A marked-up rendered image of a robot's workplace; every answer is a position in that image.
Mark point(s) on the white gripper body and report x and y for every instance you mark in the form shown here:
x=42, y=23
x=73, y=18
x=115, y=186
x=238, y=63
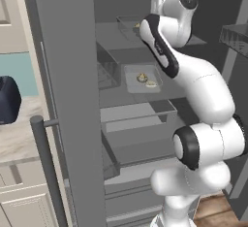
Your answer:
x=157, y=4

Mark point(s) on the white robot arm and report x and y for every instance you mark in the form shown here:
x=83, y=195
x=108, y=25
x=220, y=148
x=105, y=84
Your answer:
x=206, y=88

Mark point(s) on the clear tupperware container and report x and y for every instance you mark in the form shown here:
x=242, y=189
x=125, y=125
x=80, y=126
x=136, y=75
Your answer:
x=134, y=83
x=126, y=22

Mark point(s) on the grey fridge drawer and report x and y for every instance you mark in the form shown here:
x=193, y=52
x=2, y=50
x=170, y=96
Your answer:
x=129, y=150
x=135, y=117

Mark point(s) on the grey fridge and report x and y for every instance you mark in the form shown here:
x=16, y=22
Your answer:
x=139, y=121

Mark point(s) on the beige dumpling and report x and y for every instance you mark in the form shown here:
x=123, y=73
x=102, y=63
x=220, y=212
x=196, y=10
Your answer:
x=137, y=25
x=141, y=77
x=151, y=83

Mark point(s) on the dark blue toaster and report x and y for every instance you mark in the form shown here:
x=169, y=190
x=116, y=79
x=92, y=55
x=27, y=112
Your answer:
x=8, y=100

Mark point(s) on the beige drawer front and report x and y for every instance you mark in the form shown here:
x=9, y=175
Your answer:
x=19, y=176

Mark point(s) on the beige cupboard door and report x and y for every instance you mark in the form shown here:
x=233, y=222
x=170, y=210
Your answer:
x=25, y=210

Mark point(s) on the beige wall cupboard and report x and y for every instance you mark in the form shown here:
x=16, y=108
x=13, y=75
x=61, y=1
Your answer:
x=9, y=14

